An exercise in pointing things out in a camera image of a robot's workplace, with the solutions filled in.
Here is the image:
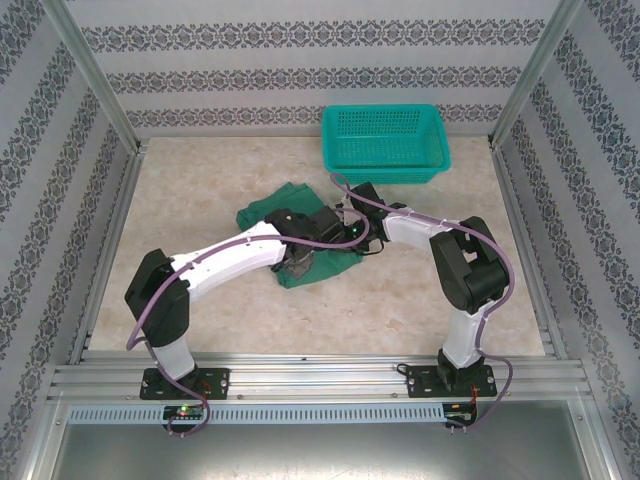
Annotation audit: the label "green long pants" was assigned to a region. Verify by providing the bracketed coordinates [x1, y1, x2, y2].
[235, 182, 371, 291]

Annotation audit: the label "teal plastic basket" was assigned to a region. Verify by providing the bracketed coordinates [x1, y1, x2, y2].
[320, 103, 454, 185]

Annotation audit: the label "grey metal sheet panel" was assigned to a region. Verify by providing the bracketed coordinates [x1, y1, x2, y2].
[29, 399, 611, 480]

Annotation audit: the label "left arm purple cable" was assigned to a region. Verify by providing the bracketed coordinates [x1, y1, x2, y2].
[125, 212, 372, 441]

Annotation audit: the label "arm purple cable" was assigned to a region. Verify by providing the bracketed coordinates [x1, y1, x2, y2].
[125, 212, 372, 441]
[329, 172, 516, 436]

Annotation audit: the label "aluminium mounting rail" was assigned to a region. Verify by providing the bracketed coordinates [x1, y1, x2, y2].
[47, 352, 594, 401]

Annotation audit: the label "aluminium side rail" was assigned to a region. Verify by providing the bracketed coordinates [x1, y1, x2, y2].
[489, 139, 569, 359]
[69, 139, 149, 364]

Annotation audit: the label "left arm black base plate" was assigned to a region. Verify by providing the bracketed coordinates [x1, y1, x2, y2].
[138, 367, 231, 401]

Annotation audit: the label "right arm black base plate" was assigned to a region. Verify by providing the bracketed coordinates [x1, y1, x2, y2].
[404, 363, 499, 400]

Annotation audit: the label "slotted grey cable duct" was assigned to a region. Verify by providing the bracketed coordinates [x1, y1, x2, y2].
[67, 403, 446, 425]

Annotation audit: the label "aluminium frame post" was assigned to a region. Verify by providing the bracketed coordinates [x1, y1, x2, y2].
[39, 0, 141, 151]
[489, 0, 586, 149]

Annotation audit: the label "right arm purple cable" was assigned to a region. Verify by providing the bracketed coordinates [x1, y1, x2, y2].
[329, 172, 516, 436]

